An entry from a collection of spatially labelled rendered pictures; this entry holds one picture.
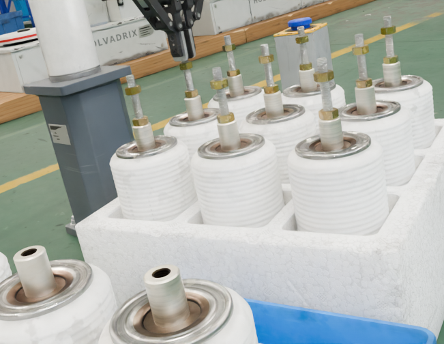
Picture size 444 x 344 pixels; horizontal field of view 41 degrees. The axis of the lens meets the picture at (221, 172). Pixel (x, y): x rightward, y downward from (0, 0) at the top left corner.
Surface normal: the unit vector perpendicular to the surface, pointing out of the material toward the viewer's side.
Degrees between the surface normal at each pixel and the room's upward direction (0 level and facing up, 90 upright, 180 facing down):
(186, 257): 90
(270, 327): 88
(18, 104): 90
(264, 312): 88
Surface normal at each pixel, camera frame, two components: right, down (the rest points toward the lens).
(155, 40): 0.69, 0.12
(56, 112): -0.67, 0.38
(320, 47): 0.85, 0.01
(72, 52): 0.31, 0.26
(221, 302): -0.25, -0.91
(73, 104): -0.03, 0.38
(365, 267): -0.48, 0.37
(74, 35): 0.52, 0.18
